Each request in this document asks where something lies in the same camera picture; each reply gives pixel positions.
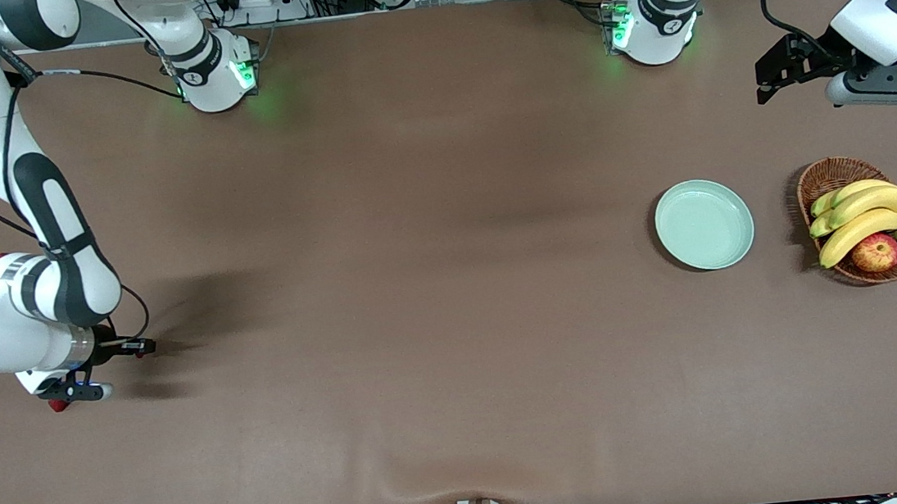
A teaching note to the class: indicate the brown wicker basket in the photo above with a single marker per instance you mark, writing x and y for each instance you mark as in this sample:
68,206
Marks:
828,174

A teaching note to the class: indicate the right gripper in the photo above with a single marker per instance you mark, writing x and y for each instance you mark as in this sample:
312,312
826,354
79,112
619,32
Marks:
104,349

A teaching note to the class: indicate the red yellow apple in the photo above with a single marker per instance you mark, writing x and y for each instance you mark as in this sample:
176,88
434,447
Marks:
877,253

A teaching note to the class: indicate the pale green round plate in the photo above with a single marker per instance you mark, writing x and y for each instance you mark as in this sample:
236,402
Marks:
701,228

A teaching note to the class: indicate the large table cover mat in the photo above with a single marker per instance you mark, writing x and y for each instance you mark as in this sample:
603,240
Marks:
419,288

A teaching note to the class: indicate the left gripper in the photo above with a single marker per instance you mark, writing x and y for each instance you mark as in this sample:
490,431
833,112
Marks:
823,55

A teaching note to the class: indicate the yellow banana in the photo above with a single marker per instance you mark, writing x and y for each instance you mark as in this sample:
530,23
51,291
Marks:
822,202
880,200
850,234

